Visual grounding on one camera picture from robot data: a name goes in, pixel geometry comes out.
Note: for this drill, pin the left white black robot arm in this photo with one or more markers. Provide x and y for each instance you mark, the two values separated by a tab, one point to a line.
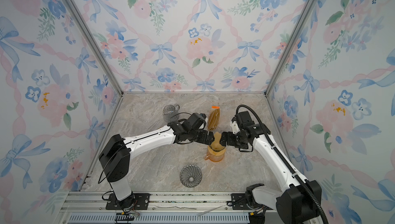
119	151

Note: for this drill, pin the clear grey glass dripper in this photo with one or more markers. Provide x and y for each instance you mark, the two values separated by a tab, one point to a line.
191	176

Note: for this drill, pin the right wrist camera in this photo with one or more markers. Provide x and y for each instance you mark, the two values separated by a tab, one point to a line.
234	126

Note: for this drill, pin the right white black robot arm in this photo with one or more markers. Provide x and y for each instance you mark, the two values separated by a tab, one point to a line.
298	200

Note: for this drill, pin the orange coffee filter packet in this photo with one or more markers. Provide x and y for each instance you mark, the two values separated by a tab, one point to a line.
214	118

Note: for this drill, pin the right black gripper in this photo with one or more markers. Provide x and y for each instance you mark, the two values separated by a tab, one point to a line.
224	137

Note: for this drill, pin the clear grey glass pitcher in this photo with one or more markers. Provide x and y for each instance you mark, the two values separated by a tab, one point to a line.
171	113

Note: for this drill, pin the brown paper coffee filter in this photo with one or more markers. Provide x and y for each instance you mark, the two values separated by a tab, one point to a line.
216	146

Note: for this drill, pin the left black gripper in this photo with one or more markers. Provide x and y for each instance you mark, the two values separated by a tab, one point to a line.
204	136

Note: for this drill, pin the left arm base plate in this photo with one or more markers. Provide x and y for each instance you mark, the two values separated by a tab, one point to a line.
137	201

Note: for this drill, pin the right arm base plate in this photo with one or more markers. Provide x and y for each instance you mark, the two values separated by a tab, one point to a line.
241	201

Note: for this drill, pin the orange glass carafe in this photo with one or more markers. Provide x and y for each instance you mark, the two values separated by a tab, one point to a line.
215	156

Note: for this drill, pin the aluminium frame rail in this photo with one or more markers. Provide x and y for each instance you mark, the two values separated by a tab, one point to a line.
163	208

